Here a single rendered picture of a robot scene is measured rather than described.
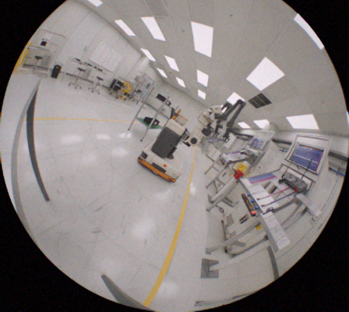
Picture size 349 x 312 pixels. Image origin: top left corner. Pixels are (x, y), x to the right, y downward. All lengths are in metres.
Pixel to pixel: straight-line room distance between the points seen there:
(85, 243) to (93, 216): 0.25
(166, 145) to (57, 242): 1.51
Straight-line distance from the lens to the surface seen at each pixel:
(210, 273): 1.36
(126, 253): 0.95
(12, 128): 0.22
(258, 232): 1.42
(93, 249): 0.92
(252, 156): 2.48
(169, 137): 1.33
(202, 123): 1.51
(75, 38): 5.78
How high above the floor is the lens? 0.92
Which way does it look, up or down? 12 degrees down
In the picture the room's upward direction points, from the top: 35 degrees clockwise
